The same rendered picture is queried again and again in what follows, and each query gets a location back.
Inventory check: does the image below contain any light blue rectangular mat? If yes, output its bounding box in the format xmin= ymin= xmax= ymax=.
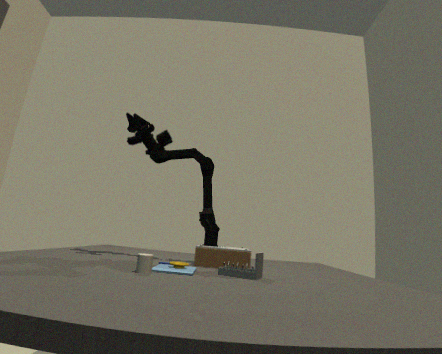
xmin=152 ymin=264 xmax=196 ymax=276

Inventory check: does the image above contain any white dish rack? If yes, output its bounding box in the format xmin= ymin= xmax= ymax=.
xmin=218 ymin=252 xmax=263 ymax=280

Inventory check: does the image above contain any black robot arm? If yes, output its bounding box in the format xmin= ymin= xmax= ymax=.
xmin=127 ymin=130 xmax=220 ymax=246

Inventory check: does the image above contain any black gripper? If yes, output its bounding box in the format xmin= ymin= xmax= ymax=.
xmin=126 ymin=113 xmax=155 ymax=144

